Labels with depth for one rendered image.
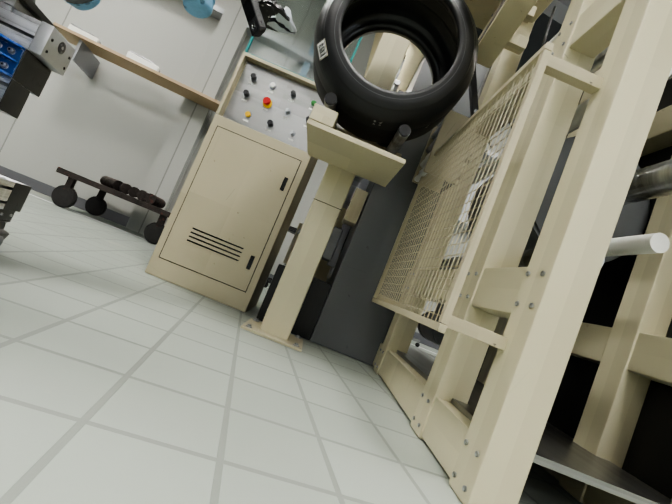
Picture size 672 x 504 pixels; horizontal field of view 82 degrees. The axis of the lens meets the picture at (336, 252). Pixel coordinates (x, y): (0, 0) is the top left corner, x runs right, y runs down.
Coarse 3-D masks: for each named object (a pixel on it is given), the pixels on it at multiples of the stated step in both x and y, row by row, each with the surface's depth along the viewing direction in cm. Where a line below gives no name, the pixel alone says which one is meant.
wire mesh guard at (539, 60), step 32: (544, 64) 88; (512, 96) 99; (480, 128) 116; (512, 128) 88; (448, 160) 140; (480, 160) 103; (416, 192) 174; (480, 192) 94; (448, 224) 108; (480, 224) 85; (416, 256) 128; (448, 288) 89; (416, 320) 99; (448, 320) 83
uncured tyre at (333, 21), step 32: (352, 0) 135; (384, 0) 157; (416, 0) 154; (448, 0) 136; (320, 32) 135; (352, 32) 163; (384, 32) 167; (416, 32) 164; (448, 32) 156; (320, 64) 136; (448, 64) 162; (320, 96) 153; (352, 96) 134; (384, 96) 133; (416, 96) 133; (448, 96) 136; (352, 128) 151; (384, 128) 142; (416, 128) 144
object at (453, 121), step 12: (444, 120) 169; (456, 120) 169; (432, 132) 188; (444, 132) 168; (468, 132) 169; (432, 144) 176; (432, 156) 168; (420, 168) 186; (432, 168) 167; (444, 168) 168
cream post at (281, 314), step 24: (384, 48) 176; (384, 72) 175; (336, 168) 171; (336, 192) 171; (312, 216) 170; (336, 216) 170; (312, 240) 169; (288, 264) 168; (312, 264) 168; (288, 288) 167; (288, 312) 167; (288, 336) 166
